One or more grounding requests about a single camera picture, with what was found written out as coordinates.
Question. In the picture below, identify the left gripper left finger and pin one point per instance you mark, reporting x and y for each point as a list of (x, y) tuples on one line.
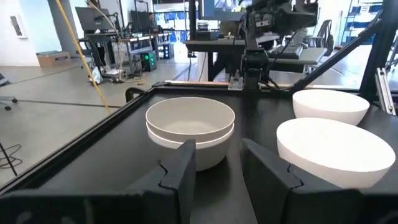
[(177, 186)]

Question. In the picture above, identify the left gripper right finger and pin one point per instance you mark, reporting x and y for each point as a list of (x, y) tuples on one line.
[(267, 193)]

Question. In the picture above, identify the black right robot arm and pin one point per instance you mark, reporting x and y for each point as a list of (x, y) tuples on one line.
[(253, 68)]

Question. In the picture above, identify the black keyboard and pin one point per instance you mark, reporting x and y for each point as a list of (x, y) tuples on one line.
[(286, 51)]

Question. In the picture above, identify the black desk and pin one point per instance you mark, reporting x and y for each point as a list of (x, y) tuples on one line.
[(217, 46)]

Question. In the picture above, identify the large monitor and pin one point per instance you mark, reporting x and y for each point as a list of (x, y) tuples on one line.
[(224, 9)]

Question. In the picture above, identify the silver table clamp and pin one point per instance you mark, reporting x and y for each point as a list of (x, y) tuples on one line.
[(235, 82)]

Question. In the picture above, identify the grey desk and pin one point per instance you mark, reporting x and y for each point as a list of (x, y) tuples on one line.
[(308, 56)]

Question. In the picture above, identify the black office chair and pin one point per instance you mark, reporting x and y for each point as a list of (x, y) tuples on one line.
[(323, 34)]

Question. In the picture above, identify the blue storage shelving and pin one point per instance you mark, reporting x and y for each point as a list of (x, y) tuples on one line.
[(360, 21)]

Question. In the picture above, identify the person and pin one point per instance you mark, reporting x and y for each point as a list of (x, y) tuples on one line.
[(153, 21)]

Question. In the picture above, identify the computer with green light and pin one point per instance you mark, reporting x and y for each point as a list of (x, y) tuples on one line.
[(149, 61)]

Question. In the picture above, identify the black monitor on desk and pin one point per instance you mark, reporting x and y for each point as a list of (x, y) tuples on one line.
[(93, 18)]

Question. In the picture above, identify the cardboard box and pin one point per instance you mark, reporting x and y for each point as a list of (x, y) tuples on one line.
[(53, 59)]

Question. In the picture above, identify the office chair base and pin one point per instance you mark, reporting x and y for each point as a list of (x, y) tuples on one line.
[(7, 101)]

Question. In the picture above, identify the round building pillar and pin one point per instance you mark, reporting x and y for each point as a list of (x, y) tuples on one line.
[(62, 28)]

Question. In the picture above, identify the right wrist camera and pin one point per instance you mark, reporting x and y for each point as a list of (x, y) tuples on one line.
[(262, 23)]

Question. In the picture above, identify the silver frame bracket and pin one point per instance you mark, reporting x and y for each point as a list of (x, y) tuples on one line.
[(385, 90)]

